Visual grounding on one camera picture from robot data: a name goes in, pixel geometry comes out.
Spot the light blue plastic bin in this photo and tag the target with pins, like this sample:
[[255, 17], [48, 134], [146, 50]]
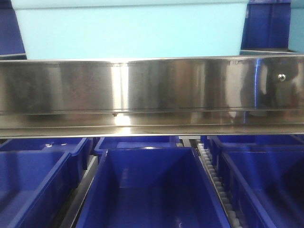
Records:
[[64, 29]]

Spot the stainless steel shelf beam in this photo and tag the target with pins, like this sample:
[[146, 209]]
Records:
[[152, 96]]

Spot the dark blue bin rear centre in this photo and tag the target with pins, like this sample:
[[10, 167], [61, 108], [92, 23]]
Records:
[[128, 142]]

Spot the dark blue bin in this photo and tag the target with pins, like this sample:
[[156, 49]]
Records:
[[267, 24], [266, 189], [11, 45], [224, 143], [128, 142], [78, 148], [33, 186], [152, 188]]

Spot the dark blue bin front centre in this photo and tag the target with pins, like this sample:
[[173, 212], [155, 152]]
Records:
[[152, 188]]

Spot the dark blue bin rear left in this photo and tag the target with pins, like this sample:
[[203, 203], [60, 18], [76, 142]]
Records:
[[78, 148]]

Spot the dark blue bin rear right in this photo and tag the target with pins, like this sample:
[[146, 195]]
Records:
[[224, 143]]

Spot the white roller track right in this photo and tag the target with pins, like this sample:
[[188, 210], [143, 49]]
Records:
[[206, 160]]

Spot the dark blue bin front right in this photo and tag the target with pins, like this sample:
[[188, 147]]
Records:
[[266, 189]]

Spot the dark blue bin front left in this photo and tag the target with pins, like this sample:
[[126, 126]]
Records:
[[33, 186]]

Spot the dark blue bin upper right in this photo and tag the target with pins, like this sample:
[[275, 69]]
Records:
[[267, 24]]

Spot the dark blue bin upper left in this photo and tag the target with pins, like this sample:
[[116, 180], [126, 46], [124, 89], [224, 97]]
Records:
[[11, 45]]

